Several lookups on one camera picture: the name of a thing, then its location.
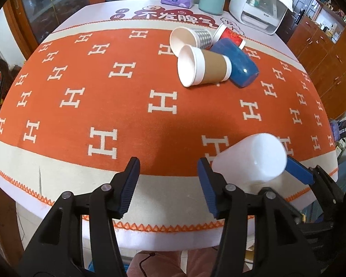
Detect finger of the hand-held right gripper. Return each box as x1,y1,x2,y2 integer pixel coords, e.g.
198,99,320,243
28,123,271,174
285,155,346,223

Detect person's pink trousers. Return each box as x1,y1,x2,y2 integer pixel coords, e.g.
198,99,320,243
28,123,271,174
126,248,250,277

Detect red paper cup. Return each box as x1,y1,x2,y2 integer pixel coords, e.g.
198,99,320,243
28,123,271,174
213,24,246,50

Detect teal canister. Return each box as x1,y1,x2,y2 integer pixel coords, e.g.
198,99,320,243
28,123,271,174
198,0,227,16

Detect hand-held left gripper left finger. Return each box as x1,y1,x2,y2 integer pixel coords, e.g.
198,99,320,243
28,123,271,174
17,157,140,277

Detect wooden cabinet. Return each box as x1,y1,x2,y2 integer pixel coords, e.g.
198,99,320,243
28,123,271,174
287,19,346,120

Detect blue bag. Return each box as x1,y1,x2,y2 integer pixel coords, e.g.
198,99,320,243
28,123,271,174
330,119,346,140

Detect white countertop appliance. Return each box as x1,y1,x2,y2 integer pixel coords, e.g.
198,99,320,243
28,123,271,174
229,0,287,35

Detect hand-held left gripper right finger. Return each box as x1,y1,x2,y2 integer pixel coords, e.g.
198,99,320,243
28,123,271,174
197,157,320,277

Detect orange patterned blanket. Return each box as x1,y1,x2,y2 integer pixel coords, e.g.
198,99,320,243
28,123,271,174
0,20,339,233

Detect brown sleeved paper cup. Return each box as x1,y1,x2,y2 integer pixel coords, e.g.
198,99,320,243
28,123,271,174
177,45,232,87

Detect blue plastic cup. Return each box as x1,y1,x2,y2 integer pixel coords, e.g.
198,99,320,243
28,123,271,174
211,38,260,88

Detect grey plaid paper cup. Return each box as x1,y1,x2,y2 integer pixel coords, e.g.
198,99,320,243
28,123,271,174
170,27,213,56

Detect white plastic cup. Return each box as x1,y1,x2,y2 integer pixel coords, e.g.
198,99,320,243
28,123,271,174
212,133,288,194

